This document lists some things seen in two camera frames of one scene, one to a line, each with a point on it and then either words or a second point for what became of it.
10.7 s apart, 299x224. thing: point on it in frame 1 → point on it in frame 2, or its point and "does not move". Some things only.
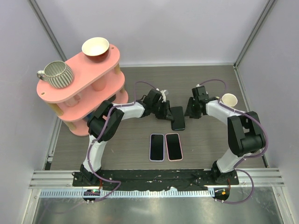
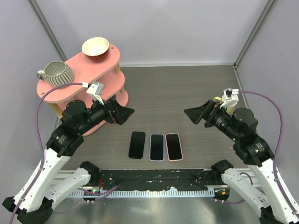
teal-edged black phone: [178, 124] → [137, 145]
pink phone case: [174, 149] does not move
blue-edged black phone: [157, 147] does not move
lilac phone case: [157, 148] does not move
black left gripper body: [158, 109] → [101, 111]
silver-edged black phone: [174, 148] does not move
